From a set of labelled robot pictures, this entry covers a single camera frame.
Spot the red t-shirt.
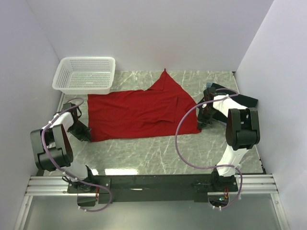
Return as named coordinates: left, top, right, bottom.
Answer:
left=87, top=71, right=196, bottom=142

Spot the aluminium frame rail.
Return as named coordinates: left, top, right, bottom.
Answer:
left=25, top=174, right=278, bottom=196

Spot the white perforated plastic basket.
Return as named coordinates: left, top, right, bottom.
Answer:
left=52, top=57, right=116, bottom=95

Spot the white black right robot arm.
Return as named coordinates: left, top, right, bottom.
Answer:
left=197, top=87, right=260, bottom=190

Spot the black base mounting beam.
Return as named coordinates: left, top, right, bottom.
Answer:
left=67, top=172, right=238, bottom=206

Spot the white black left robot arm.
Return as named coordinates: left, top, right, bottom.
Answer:
left=30, top=103, right=95, bottom=193

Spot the folded black t-shirt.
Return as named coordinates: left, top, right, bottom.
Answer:
left=212, top=83, right=258, bottom=123

